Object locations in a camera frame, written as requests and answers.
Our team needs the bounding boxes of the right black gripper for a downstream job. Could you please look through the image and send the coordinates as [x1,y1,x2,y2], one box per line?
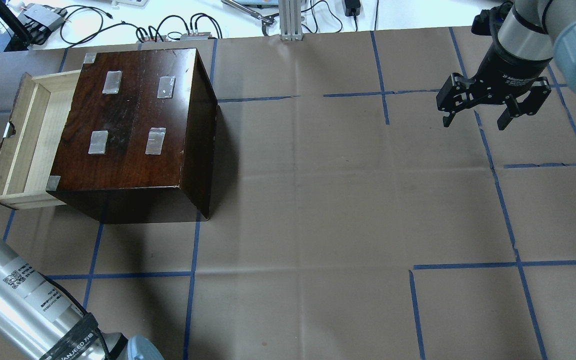
[436,73,553,131]

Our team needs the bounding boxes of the light wooden drawer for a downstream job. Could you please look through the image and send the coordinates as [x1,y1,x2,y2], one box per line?
[0,70,80,210]

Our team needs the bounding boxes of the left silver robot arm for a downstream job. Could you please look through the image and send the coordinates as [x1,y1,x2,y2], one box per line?
[0,239,163,360]

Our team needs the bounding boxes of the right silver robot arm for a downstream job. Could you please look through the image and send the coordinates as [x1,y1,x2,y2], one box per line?
[436,0,576,130]

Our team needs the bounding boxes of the dark wooden drawer cabinet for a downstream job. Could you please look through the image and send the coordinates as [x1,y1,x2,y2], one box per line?
[45,48,218,224]

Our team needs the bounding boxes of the brown paper table cover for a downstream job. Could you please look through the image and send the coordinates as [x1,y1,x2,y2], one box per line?
[0,27,576,360]

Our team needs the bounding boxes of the black power adapter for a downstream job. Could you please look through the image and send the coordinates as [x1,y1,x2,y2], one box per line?
[343,0,362,18]

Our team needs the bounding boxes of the grey usb hub box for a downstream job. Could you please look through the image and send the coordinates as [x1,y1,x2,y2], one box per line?
[178,32,214,41]

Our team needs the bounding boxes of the aluminium frame post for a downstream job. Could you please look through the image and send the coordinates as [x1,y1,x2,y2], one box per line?
[278,0,303,41]

